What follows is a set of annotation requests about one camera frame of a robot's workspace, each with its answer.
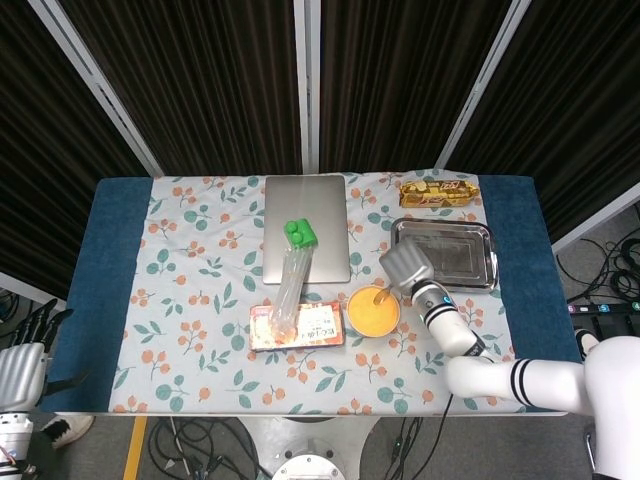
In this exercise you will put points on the blue felt table cover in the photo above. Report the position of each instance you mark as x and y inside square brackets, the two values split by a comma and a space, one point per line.
[100, 300]

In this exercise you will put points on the dark ribbed partition panel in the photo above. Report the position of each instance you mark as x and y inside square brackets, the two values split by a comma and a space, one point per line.
[40, 150]
[575, 110]
[400, 85]
[210, 85]

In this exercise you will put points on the black power strip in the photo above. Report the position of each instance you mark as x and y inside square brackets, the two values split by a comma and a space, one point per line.
[605, 308]

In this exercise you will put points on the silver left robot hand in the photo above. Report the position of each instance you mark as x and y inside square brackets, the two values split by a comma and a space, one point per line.
[22, 375]

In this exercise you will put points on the beige bowl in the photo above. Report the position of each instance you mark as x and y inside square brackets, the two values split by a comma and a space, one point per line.
[351, 325]

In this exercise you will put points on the white partition post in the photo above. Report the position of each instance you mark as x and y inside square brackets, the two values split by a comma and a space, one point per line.
[306, 85]
[480, 85]
[100, 90]

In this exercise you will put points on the metal spoon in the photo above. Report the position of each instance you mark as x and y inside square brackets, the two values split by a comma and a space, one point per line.
[381, 297]

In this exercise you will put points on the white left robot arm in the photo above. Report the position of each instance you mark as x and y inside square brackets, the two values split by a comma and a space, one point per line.
[12, 435]

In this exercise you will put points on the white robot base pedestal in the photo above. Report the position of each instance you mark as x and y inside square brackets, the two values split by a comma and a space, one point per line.
[310, 435]

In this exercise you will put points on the floral print tablecloth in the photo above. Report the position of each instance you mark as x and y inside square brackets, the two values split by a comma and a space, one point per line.
[200, 350]

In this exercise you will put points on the grey closed laptop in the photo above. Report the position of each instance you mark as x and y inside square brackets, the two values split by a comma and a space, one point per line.
[320, 215]

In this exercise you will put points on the gold snack package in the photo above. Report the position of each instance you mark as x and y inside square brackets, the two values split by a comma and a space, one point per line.
[440, 194]

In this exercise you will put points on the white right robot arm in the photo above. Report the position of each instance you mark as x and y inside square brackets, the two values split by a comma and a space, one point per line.
[460, 335]

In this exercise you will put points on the clear plastic tube bag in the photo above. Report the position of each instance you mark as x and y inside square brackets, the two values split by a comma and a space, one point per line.
[290, 295]

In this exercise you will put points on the stainless steel tray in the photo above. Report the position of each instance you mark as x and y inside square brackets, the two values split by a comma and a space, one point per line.
[460, 240]

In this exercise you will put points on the green toy building block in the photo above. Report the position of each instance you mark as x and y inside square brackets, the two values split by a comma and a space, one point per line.
[301, 233]

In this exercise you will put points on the white and black sneaker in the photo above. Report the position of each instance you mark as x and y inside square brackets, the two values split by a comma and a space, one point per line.
[586, 344]
[67, 430]

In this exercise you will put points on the orange and blue cookie box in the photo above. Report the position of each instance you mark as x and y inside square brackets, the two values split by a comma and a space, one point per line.
[320, 334]

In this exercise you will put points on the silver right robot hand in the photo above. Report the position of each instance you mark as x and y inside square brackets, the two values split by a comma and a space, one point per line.
[406, 265]

